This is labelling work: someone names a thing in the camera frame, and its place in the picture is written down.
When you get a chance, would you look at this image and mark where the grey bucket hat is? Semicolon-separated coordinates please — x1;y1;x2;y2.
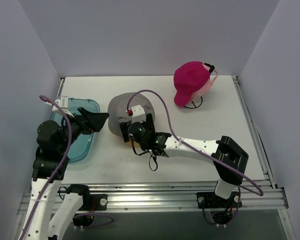
107;92;156;133

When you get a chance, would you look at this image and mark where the magenta baseball cap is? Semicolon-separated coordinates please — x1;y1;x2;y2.
173;61;215;107

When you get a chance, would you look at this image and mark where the light pink baseball cap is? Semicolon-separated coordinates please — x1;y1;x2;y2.
190;63;219;101

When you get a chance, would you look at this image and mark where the yellow bucket hat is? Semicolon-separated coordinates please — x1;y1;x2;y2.
110;130;133;149

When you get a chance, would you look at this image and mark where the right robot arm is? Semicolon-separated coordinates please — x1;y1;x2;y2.
119;113;249;207

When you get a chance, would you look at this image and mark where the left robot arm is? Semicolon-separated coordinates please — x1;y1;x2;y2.
19;107;109;240

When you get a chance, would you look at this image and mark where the teal plastic tray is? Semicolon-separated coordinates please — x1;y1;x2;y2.
49;97;100;164

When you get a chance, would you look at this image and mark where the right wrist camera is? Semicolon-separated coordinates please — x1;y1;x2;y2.
126;105;147;124

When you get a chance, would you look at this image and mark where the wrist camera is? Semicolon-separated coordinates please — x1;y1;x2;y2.
126;105;147;124
52;96;74;118

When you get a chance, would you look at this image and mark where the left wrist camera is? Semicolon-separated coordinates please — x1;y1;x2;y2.
52;96;74;118

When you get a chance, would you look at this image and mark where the black wire hat stand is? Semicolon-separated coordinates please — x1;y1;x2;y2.
184;96;203;110

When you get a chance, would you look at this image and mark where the aluminium front rail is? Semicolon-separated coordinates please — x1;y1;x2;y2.
17;181;288;213

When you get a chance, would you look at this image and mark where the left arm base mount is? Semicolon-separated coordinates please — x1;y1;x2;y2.
72;194;108;228

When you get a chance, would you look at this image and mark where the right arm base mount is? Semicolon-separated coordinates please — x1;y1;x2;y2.
196;189;243;228

